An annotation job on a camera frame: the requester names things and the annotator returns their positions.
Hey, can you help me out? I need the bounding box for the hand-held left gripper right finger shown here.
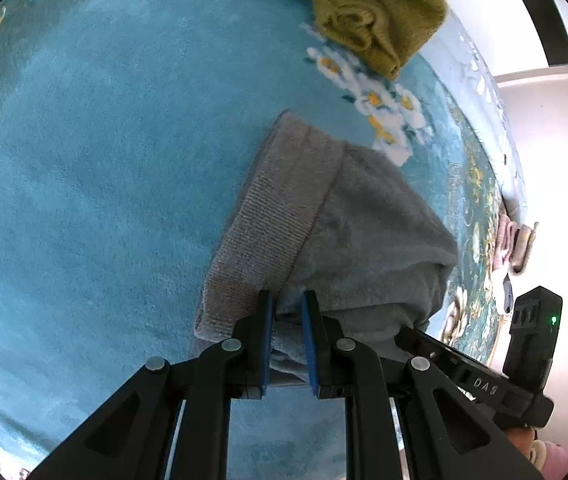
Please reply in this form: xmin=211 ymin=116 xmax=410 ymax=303
xmin=301 ymin=290 xmax=545 ymax=480

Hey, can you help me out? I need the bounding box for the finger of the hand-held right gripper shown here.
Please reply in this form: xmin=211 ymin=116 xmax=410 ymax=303
xmin=395 ymin=326 xmax=452 ymax=366

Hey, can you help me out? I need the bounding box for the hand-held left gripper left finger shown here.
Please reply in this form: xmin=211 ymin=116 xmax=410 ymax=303
xmin=26 ymin=290 xmax=275 ymax=480

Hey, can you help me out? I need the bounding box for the grey sweater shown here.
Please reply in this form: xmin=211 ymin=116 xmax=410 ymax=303
xmin=191 ymin=110 xmax=460 ymax=391

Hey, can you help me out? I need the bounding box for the yellow towel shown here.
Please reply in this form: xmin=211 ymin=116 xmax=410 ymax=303
xmin=214 ymin=0 xmax=449 ymax=81

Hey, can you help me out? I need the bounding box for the person's right hand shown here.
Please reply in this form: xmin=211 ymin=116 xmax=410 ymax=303
xmin=506 ymin=426 xmax=539 ymax=461

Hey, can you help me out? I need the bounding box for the pink plush slipper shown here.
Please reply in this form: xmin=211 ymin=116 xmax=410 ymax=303
xmin=495 ymin=214 xmax=519 ymax=268
xmin=511 ymin=221 xmax=541 ymax=277

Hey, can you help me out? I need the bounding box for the floral plush blanket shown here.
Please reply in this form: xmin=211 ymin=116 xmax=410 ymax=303
xmin=0 ymin=0 xmax=515 ymax=480

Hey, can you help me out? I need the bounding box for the light blue floral bed sheet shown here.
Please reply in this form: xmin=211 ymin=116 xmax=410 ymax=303
xmin=444 ymin=15 xmax=527 ymax=221

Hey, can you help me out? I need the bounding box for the black door frame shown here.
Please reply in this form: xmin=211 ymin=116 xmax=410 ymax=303
xmin=514 ymin=0 xmax=568 ymax=68

